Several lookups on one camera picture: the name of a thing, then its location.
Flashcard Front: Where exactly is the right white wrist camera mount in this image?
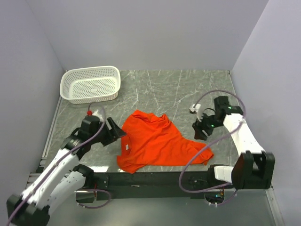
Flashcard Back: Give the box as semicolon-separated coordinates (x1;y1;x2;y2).
189;103;203;121

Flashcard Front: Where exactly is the black base crossbar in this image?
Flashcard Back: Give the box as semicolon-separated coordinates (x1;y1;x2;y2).
88;171;225;199

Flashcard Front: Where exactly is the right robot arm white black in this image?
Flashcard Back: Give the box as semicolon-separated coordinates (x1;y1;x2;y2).
190;96;275;190

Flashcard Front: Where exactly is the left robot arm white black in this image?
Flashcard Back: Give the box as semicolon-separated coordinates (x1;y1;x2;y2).
6;115;126;226

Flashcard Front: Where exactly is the white perforated plastic basket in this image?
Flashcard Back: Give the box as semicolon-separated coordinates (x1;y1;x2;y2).
60;66;121;104

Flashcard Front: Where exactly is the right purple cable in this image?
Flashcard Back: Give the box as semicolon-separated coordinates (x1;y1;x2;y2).
178;89;247;206

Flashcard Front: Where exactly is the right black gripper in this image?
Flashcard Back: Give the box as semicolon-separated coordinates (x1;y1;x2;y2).
192;110;222;141

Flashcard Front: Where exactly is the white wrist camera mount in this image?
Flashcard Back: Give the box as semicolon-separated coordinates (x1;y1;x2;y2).
87;109;106;122
189;103;203;121

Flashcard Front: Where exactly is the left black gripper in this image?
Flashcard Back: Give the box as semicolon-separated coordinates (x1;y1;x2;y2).
90;116;127;146

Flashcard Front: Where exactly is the orange t-shirt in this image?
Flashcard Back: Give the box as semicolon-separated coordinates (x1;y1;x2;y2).
117;110;214;174

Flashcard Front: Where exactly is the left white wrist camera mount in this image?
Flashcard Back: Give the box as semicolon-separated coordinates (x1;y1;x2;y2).
87;109;106;122

